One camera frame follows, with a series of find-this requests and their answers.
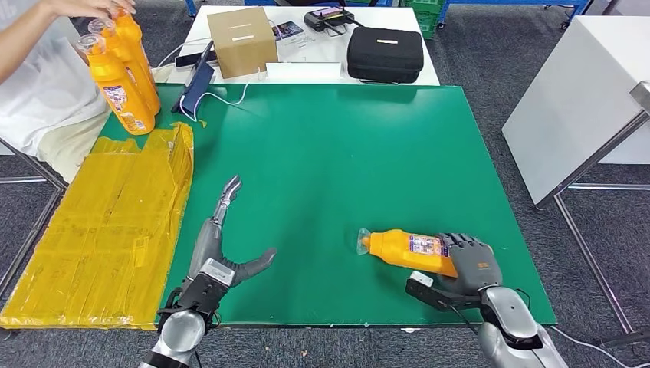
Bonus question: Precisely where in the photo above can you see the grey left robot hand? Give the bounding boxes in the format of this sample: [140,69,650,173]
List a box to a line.
[186,175,278,291]

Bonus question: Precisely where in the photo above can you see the person's right hand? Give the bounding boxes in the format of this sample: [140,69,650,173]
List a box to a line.
[48,0,138,21]

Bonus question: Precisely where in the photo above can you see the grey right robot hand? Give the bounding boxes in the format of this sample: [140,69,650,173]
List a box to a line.
[437,232,504,297]

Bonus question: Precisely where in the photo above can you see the orange detergent bottle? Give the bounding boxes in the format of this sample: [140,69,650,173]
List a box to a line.
[355,228,459,279]
[110,5,153,77]
[87,18,162,117]
[76,34,156,136]

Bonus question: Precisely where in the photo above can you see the black power bank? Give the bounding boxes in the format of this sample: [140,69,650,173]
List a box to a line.
[173,49,218,68]

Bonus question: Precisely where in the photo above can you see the person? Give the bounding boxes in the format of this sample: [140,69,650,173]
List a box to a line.
[0,0,138,185]

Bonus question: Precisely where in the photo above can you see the yellow taped cardboard sheet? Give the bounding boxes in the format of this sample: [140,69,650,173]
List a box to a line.
[0,123,195,332]

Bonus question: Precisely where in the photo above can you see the dark blue phone stand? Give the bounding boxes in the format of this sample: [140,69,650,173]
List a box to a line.
[169,40,217,117]

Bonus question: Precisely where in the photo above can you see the brown cardboard box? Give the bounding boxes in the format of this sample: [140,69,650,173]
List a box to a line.
[206,5,279,81]

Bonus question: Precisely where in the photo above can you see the white side table metal legs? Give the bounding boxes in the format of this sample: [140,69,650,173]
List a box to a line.
[501,15,650,350]

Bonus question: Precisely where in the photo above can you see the white flat box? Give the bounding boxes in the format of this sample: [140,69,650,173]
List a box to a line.
[264,61,345,84]

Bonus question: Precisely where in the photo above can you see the printed leaflet card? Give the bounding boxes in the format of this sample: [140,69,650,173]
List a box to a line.
[270,19,306,41]

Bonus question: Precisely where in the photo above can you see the black zip carrying case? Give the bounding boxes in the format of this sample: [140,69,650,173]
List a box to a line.
[346,25,425,85]

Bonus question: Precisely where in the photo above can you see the black controller with screen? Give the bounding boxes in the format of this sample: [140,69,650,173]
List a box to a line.
[304,5,364,37]

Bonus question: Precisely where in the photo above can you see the green plastic crate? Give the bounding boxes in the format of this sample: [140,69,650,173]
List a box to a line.
[401,0,444,40]

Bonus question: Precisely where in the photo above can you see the blue metal rack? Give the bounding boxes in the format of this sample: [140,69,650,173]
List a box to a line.
[437,0,594,29]

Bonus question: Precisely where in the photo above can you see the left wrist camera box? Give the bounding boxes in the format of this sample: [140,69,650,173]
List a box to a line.
[179,258,237,318]

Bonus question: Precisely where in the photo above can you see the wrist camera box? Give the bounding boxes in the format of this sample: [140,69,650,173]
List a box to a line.
[405,270,481,312]
[179,258,237,318]

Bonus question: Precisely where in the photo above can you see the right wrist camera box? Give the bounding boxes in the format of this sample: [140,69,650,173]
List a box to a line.
[405,270,481,312]

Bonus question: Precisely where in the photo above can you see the white floor cable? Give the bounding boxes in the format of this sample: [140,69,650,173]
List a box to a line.
[550,326,650,368]

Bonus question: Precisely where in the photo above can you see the grey metal chair frame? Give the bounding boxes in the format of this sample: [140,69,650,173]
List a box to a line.
[0,135,68,298]

